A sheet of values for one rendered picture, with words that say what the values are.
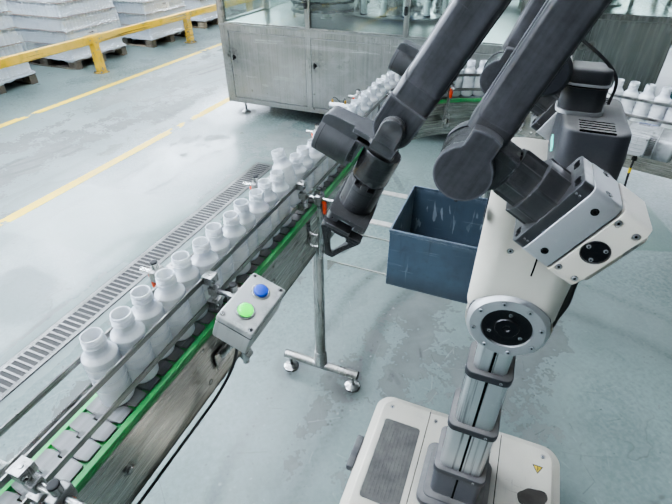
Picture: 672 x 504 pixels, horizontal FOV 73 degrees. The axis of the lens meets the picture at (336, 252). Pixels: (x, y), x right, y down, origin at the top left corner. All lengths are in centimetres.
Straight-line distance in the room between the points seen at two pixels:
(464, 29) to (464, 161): 15
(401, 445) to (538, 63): 138
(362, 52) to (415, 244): 318
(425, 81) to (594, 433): 190
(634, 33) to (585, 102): 532
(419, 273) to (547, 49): 101
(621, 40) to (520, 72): 556
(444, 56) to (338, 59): 395
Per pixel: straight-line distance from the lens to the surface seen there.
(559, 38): 59
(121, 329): 90
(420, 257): 145
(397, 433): 174
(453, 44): 60
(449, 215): 170
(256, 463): 199
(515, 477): 175
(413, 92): 61
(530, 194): 63
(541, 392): 234
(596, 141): 78
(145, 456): 103
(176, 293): 96
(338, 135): 67
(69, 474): 93
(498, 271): 89
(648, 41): 619
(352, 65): 449
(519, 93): 60
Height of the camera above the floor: 173
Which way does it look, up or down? 36 degrees down
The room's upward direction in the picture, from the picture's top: straight up
